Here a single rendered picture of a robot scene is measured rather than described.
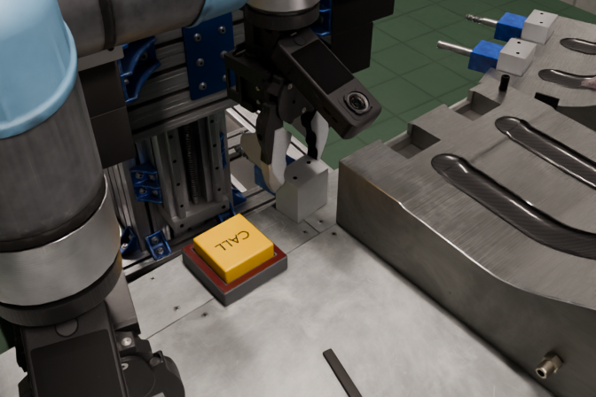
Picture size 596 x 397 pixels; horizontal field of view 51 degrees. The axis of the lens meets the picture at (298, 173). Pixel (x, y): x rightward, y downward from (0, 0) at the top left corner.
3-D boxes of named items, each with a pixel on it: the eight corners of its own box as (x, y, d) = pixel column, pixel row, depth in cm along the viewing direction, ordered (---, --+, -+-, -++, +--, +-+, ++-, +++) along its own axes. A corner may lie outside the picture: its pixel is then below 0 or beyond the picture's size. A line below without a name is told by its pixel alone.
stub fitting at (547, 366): (545, 360, 54) (531, 373, 53) (549, 348, 53) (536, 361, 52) (559, 370, 53) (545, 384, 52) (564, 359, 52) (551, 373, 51)
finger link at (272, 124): (279, 151, 68) (292, 77, 64) (291, 158, 67) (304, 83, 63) (247, 162, 65) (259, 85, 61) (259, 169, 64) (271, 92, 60)
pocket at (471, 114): (436, 129, 76) (442, 104, 74) (465, 113, 79) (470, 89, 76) (466, 147, 73) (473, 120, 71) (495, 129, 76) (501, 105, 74)
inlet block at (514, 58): (428, 67, 92) (434, 34, 89) (442, 53, 96) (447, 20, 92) (516, 93, 87) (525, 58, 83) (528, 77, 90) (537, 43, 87)
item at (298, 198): (222, 173, 78) (218, 137, 75) (252, 155, 81) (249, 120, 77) (297, 223, 71) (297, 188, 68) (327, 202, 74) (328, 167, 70)
